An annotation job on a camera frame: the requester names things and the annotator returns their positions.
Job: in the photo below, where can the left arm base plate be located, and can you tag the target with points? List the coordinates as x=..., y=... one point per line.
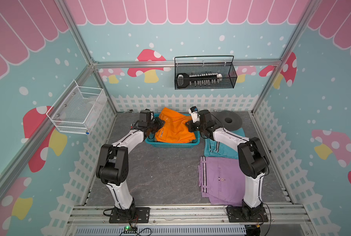
x=137, y=215

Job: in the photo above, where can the teal plastic basket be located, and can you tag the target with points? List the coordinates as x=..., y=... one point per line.
x=152, y=138

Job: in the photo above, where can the green circuit board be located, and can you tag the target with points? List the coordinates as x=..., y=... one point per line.
x=130, y=230

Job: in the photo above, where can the purple pants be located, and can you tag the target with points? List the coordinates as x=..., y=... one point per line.
x=221, y=180

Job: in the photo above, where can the white wire wall basket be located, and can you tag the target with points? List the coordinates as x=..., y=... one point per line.
x=78, y=109

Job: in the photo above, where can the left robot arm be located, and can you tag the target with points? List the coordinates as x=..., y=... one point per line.
x=113, y=162

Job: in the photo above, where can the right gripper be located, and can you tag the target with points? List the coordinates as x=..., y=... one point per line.
x=190, y=125

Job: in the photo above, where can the teal pants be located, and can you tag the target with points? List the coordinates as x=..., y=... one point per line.
x=219, y=147

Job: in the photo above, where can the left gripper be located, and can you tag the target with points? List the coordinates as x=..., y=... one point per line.
x=160, y=124

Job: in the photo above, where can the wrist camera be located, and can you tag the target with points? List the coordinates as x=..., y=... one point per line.
x=194, y=113
x=146, y=116

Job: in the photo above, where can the black wire wall basket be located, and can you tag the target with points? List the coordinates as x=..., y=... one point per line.
x=204, y=72

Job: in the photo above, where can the grey foam roll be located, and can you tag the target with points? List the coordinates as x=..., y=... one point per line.
x=228, y=119

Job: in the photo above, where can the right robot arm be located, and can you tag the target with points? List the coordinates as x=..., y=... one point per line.
x=252, y=158

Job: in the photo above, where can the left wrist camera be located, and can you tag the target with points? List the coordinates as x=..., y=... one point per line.
x=146, y=116

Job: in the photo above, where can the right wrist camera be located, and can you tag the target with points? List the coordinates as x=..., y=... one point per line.
x=194, y=113

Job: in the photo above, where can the orange pants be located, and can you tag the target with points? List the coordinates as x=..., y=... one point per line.
x=174, y=130

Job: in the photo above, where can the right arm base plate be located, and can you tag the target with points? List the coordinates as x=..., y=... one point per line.
x=241, y=214

